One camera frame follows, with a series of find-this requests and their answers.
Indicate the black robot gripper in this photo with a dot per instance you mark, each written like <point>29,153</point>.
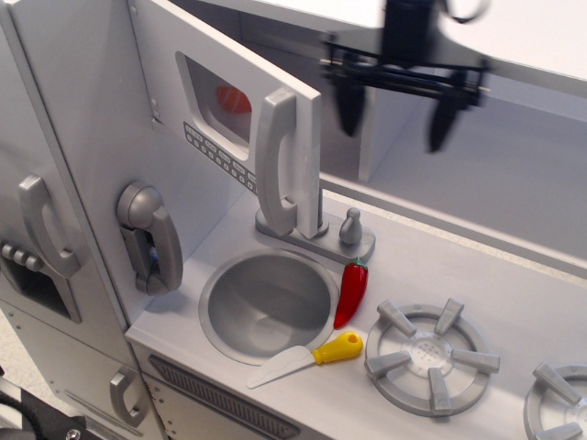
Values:
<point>410,56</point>

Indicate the white toy microwave door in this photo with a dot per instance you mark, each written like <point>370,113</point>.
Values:
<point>255,121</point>

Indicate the orange toy food in microwave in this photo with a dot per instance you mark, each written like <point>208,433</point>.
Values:
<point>232,100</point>

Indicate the grey toy faucet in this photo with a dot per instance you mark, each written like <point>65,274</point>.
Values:
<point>338,239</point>

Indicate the red toy chili pepper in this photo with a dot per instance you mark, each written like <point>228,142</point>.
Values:
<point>352,290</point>

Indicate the round grey toy sink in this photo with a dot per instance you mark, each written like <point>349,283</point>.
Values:
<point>259,304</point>

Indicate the grey toy stove burner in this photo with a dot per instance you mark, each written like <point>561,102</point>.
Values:
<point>428,360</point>

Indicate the grey oven vent grille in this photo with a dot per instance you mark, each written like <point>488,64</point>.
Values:
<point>223,401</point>

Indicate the grey ice dispenser panel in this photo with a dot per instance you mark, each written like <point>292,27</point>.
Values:
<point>31,277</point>

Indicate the yellow handled toy knife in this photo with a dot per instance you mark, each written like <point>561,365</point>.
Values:
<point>344,347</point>

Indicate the grey toy wall telephone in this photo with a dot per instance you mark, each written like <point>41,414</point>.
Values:
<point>151,239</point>

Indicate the grey lower door handle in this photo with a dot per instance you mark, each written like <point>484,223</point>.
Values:
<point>126,403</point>

